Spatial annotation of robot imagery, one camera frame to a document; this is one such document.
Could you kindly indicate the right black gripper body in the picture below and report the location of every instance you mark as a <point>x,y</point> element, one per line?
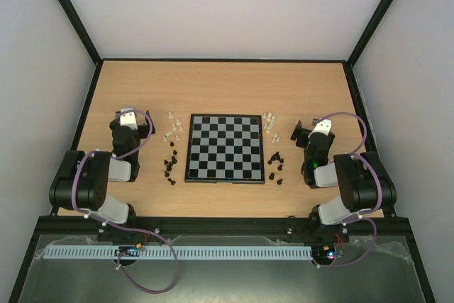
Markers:
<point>302,136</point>

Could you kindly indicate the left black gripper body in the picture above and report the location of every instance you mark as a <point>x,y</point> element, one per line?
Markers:
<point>146,133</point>

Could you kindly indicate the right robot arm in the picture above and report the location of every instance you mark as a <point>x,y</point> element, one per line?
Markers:
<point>363,182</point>

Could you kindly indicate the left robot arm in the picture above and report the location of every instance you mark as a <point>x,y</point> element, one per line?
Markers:
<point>82,178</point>

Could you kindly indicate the black and silver chessboard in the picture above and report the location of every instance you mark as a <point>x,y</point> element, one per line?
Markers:
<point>225,148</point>

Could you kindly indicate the black aluminium frame rail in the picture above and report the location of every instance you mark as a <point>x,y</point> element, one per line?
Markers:
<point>290,229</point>

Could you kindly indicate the white slotted cable duct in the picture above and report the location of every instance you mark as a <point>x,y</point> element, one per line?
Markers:
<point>179,252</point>

